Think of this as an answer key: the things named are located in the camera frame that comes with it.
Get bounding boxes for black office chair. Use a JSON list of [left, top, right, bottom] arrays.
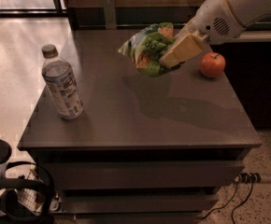
[[0, 139, 54, 224]]

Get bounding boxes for left metal wall bracket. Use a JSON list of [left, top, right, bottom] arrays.
[[103, 0, 117, 30]]

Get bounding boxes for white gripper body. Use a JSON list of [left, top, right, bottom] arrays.
[[194, 0, 245, 45]]

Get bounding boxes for lower cabinet drawer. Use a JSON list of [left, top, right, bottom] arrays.
[[63, 194, 218, 214]]

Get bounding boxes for black power cable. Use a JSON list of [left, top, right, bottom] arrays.
[[201, 180, 240, 220], [230, 182, 255, 224]]

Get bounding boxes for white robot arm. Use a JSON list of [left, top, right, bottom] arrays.
[[160, 0, 271, 68]]

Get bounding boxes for green rice chip bag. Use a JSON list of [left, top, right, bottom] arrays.
[[118, 22, 180, 77]]

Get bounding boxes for top cabinet drawer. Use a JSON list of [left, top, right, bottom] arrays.
[[44, 161, 244, 189]]

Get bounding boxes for dark grey drawer cabinet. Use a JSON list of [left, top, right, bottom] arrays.
[[19, 30, 260, 224]]

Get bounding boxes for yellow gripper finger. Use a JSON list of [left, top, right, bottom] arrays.
[[174, 18, 197, 40], [160, 32, 204, 68]]

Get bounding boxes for red apple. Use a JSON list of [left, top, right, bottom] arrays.
[[199, 52, 226, 78]]

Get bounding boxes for white power strip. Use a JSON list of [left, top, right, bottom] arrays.
[[235, 173, 271, 184]]

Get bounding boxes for cabinet drawer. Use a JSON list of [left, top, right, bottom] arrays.
[[63, 194, 218, 214], [44, 161, 244, 189]]

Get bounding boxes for clear plastic water bottle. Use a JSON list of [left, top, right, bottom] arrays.
[[41, 44, 83, 119]]

